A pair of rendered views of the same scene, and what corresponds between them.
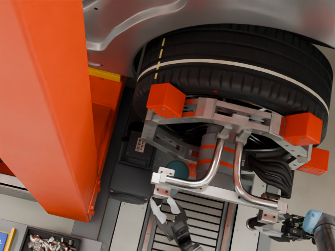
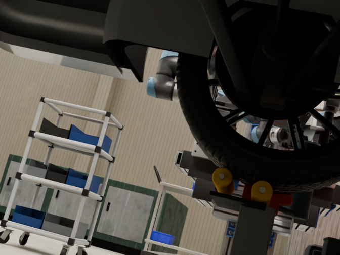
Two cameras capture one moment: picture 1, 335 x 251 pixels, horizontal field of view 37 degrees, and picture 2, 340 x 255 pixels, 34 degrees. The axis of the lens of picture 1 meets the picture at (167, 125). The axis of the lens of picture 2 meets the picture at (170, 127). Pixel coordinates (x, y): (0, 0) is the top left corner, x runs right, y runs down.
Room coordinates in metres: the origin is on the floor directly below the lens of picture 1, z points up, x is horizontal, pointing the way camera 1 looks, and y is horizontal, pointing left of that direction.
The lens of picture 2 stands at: (2.38, 0.05, 0.30)
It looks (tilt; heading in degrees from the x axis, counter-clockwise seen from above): 11 degrees up; 198
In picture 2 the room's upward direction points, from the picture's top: 15 degrees clockwise
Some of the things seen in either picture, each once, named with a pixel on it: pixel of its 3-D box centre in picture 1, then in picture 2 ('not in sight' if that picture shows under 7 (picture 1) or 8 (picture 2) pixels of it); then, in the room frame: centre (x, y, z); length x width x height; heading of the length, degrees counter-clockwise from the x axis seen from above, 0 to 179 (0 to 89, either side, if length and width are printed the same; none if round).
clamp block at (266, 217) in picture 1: (268, 208); not in sight; (0.38, -0.39, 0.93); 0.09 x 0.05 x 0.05; 7
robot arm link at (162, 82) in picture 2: not in sight; (161, 88); (0.38, -0.69, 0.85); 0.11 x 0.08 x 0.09; 97
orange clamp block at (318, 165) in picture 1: (312, 161); not in sight; (0.60, -0.51, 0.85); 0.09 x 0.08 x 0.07; 97
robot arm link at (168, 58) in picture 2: not in sight; (172, 65); (0.38, -0.67, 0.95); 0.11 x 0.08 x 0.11; 91
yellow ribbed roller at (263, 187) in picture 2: not in sight; (261, 196); (0.73, -0.17, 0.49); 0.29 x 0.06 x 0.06; 7
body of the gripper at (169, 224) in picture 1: (180, 235); (295, 136); (0.22, -0.16, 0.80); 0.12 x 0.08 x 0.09; 52
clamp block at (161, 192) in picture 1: (163, 183); (332, 102); (0.33, -0.05, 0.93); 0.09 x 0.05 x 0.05; 7
